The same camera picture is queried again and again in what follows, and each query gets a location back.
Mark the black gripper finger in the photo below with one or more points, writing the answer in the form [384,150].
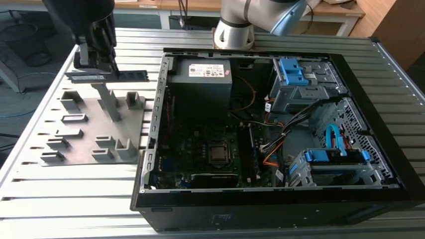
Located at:
[111,64]

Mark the dark RAM stick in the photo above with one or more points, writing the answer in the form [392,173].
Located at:
[132,75]
[256,154]

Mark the grey parts rack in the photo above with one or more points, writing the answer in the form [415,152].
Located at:
[92,119]

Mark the grey power supply unit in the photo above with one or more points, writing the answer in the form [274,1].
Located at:
[199,92]

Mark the dark green motherboard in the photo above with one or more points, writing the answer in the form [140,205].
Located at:
[186,149]

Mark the silver CPU in socket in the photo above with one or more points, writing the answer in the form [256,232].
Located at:
[219,153]

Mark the blue disk carrier latch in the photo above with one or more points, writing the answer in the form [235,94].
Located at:
[292,69]

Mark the black graphics card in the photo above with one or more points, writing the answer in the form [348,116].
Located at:
[214,179]

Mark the grey metal drive cage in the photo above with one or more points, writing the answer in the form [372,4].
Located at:
[299,97]

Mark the wooden desk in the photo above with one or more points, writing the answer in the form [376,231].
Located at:
[335,10]

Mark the blue disk carrier with disk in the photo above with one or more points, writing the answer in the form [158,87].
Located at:
[319,156]

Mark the black open PC case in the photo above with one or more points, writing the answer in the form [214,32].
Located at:
[266,214]

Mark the grey metal disk bay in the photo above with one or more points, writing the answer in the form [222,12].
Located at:
[339,171]

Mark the brown wooden cabinet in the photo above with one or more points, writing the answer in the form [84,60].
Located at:
[399,25]

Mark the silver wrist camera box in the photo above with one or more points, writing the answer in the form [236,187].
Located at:
[84,52]

